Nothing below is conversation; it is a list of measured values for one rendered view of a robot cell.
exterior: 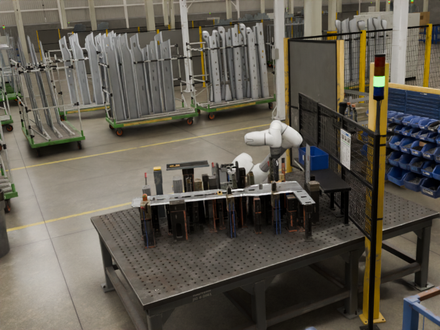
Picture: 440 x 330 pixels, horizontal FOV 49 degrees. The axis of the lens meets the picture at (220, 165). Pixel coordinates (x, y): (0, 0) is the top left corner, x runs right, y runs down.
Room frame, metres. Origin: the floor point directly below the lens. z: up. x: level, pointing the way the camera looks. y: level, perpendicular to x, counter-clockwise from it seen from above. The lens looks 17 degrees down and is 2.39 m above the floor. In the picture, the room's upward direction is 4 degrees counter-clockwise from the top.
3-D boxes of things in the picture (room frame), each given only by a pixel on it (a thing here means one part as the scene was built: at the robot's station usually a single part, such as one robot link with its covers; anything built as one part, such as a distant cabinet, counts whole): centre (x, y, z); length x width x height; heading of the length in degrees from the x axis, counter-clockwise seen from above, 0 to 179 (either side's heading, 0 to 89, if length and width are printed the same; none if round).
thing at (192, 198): (3.67, 0.04, 1.00); 1.38 x 0.22 x 0.02; 96
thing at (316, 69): (6.39, -1.29, 1.00); 1.34 x 0.14 x 2.00; 25
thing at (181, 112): (10.84, 1.48, 0.88); 1.91 x 1.00 x 1.76; 112
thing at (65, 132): (9.82, 3.43, 0.88); 1.91 x 1.00 x 1.76; 26
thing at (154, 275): (3.87, -0.30, 0.68); 2.56 x 1.61 x 0.04; 115
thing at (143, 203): (3.43, 0.58, 0.88); 0.15 x 0.11 x 0.36; 6
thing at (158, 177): (3.96, 0.54, 0.92); 0.08 x 0.08 x 0.44; 6
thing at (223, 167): (3.89, -0.06, 0.94); 0.18 x 0.13 x 0.49; 96
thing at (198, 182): (3.82, 0.19, 0.89); 0.13 x 0.11 x 0.38; 6
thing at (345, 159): (3.68, -1.01, 1.30); 0.23 x 0.02 x 0.31; 6
